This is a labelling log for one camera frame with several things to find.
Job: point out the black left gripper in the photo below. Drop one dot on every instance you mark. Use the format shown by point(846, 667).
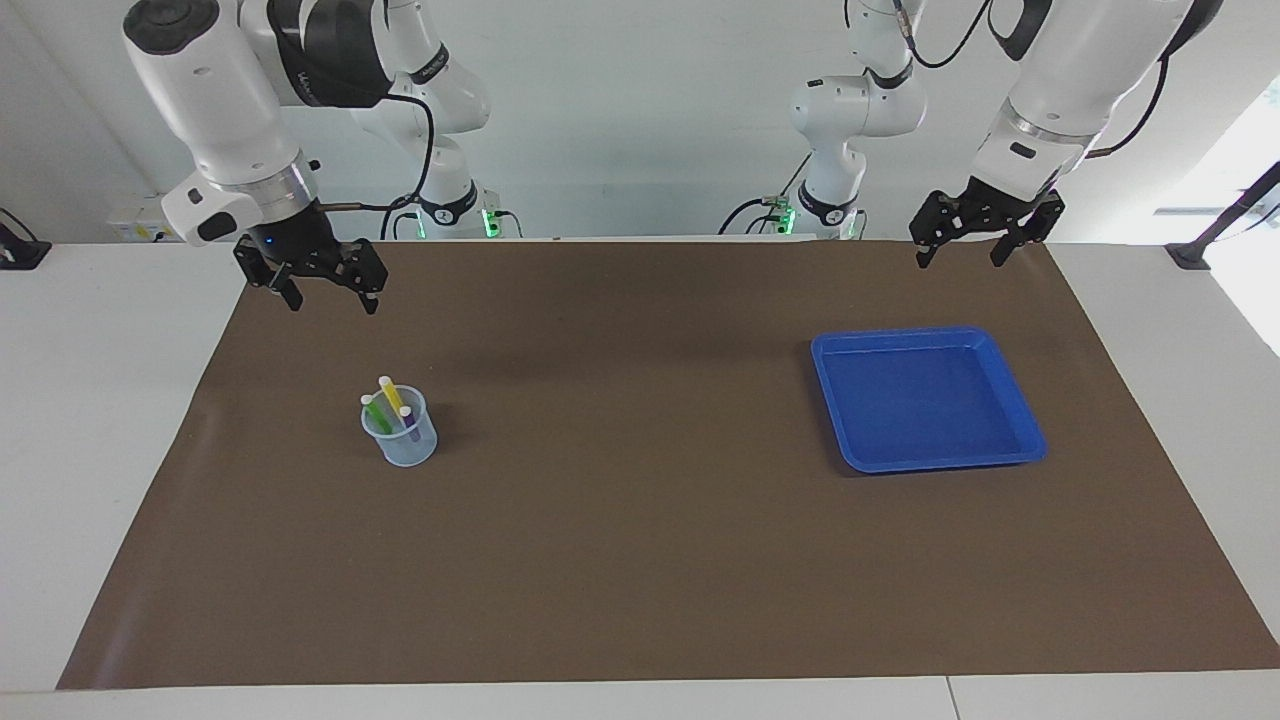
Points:
point(985, 210)

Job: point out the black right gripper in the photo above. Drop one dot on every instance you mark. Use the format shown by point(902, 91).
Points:
point(300, 240)

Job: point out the yellow highlighter pen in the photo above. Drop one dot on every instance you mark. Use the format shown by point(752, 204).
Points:
point(390, 393)

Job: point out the green highlighter pen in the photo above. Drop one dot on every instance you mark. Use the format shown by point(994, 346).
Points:
point(375, 413)

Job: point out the purple highlighter pen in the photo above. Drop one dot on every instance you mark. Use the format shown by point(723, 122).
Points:
point(408, 420)

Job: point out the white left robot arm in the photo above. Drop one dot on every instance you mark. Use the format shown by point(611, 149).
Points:
point(1080, 70)

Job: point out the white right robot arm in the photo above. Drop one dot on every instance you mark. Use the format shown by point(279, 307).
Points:
point(200, 90)

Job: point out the blue plastic tray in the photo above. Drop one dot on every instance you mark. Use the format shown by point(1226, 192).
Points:
point(920, 400)

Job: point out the translucent blue plastic cup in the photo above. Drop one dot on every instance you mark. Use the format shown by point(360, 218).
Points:
point(410, 452)

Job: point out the black table clamp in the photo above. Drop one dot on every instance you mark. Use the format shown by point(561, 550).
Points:
point(20, 255)

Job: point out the brown table mat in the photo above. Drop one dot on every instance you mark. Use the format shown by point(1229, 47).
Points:
point(640, 550)

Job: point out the white wall socket box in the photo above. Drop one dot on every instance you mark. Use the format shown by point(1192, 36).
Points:
point(135, 228)

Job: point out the black camera stand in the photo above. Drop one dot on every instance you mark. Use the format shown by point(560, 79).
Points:
point(1190, 255)

